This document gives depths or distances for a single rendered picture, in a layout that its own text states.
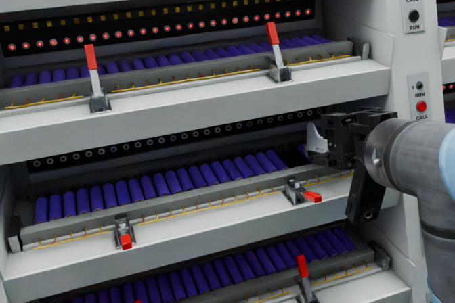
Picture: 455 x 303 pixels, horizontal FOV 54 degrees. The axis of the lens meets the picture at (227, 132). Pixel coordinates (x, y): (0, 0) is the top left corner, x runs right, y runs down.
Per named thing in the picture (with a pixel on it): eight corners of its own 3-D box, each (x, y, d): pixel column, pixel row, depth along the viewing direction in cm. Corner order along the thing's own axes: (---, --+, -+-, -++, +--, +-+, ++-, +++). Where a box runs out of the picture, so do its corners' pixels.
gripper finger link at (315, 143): (302, 119, 78) (336, 121, 70) (307, 152, 79) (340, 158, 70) (288, 122, 77) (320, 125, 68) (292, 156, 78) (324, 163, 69)
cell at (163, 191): (163, 180, 77) (171, 202, 71) (153, 183, 76) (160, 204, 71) (162, 172, 76) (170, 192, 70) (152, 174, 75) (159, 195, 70)
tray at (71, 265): (398, 204, 76) (406, 155, 71) (11, 306, 60) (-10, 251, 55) (336, 150, 93) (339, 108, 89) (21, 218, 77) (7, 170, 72)
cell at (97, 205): (101, 194, 74) (105, 217, 68) (90, 196, 73) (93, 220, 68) (100, 184, 73) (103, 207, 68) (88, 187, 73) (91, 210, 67)
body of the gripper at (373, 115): (359, 105, 70) (412, 109, 59) (365, 159, 72) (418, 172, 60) (315, 114, 68) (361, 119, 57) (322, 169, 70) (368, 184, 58)
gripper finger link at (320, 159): (323, 145, 74) (359, 150, 66) (324, 155, 75) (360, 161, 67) (299, 151, 72) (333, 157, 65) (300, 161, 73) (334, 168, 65)
